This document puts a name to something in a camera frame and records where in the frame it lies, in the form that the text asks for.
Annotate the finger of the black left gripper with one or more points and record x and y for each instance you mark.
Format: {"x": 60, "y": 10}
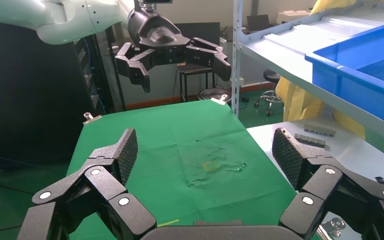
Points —
{"x": 216, "y": 61}
{"x": 135, "y": 69}

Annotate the grey metal shelf rack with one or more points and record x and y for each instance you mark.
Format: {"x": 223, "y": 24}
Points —
{"x": 236, "y": 66}

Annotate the green table cloth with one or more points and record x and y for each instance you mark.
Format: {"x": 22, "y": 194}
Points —
{"x": 185, "y": 132}

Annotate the black round base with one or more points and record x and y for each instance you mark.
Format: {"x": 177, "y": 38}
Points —
{"x": 212, "y": 93}

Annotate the black equipment rack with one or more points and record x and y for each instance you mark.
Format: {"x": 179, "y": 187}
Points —
{"x": 102, "y": 66}

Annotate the black metal frame stool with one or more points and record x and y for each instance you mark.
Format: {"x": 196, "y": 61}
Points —
{"x": 195, "y": 70}

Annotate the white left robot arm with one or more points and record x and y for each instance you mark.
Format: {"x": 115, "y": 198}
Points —
{"x": 62, "y": 23}

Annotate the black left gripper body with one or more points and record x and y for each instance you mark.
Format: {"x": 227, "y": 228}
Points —
{"x": 155, "y": 36}

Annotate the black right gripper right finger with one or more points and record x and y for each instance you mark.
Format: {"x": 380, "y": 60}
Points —
{"x": 298, "y": 155}

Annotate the blue plastic bin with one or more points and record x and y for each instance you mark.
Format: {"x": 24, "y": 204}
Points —
{"x": 354, "y": 79}

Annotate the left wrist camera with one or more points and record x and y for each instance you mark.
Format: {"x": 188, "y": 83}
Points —
{"x": 157, "y": 1}

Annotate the grey metal link strip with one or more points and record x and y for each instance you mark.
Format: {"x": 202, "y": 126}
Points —
{"x": 319, "y": 130}
{"x": 309, "y": 140}

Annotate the black seat chrome stool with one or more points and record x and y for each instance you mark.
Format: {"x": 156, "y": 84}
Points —
{"x": 271, "y": 75}

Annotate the yellow plastic bag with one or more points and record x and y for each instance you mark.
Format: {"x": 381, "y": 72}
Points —
{"x": 298, "y": 102}

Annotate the white box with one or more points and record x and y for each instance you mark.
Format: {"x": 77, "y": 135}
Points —
{"x": 291, "y": 16}

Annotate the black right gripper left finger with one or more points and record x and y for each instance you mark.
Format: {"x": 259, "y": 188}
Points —
{"x": 112, "y": 162}

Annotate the small black clip part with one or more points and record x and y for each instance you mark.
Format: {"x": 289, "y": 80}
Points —
{"x": 380, "y": 180}

